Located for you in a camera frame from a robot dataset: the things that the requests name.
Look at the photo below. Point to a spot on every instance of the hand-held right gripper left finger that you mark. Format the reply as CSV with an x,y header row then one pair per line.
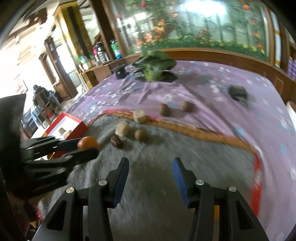
x,y
120,183

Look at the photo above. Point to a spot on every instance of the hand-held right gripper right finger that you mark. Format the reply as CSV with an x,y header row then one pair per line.
x,y
182,183

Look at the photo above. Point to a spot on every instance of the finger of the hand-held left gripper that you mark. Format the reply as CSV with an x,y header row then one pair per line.
x,y
67,143
83,155

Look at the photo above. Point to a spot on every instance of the pale sugarcane chunk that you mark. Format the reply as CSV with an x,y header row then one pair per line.
x,y
139,116
67,134
122,129

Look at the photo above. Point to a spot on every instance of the large orange tangerine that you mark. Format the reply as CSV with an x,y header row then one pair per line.
x,y
89,142

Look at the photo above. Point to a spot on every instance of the red shallow cardboard box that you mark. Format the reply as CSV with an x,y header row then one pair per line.
x,y
76,131

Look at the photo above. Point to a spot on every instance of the dark red jujube date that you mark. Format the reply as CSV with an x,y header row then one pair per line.
x,y
116,141

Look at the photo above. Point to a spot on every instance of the brown longan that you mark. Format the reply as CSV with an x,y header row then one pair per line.
x,y
141,135
187,106
165,109

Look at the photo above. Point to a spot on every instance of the grey felt blanket red trim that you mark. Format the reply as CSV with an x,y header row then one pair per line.
x,y
161,150

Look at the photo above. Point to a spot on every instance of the wooden dining chair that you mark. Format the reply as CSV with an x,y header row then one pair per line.
x,y
47,103

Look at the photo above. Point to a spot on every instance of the wicker basket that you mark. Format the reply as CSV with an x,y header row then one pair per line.
x,y
62,90

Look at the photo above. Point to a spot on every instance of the wooden counter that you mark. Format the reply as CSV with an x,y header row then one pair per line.
x,y
97,74

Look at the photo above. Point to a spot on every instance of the green plastic bag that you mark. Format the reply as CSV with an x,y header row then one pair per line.
x,y
83,59

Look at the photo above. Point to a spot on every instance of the black cylindrical device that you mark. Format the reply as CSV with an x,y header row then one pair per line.
x,y
119,72

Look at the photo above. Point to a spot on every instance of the pink bottle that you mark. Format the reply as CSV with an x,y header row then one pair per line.
x,y
94,52

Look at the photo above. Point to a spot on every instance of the black steel thermos pot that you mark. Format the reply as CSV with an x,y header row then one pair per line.
x,y
101,52

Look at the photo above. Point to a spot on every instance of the green label plastic bottle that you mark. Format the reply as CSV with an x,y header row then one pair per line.
x,y
115,49

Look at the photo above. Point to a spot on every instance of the green bok choy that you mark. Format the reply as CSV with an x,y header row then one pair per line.
x,y
152,62

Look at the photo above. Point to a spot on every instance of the purple spray can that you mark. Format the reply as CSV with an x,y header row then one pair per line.
x,y
291,68

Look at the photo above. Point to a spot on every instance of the flower painted glass partition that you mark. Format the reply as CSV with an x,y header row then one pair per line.
x,y
208,23

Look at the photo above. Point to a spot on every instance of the white and gold panel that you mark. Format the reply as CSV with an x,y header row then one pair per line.
x,y
275,27

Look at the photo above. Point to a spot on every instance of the framed wall painting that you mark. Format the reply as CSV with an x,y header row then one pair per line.
x,y
20,84

